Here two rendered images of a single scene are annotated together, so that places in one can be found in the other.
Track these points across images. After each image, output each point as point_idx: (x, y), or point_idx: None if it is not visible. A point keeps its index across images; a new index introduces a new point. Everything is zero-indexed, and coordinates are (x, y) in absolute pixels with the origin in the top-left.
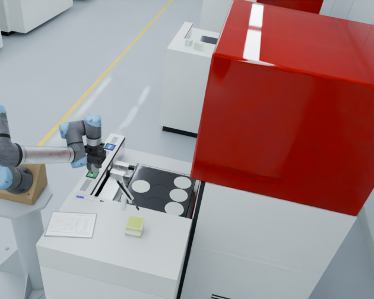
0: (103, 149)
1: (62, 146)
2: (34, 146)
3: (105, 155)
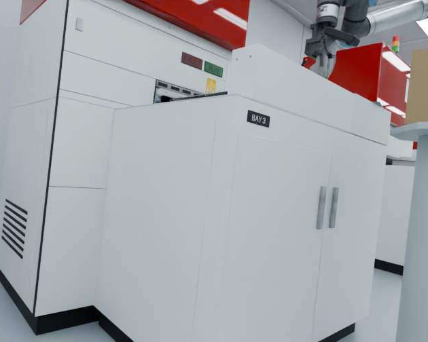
0: (312, 33)
1: (371, 12)
2: (401, 3)
3: (306, 49)
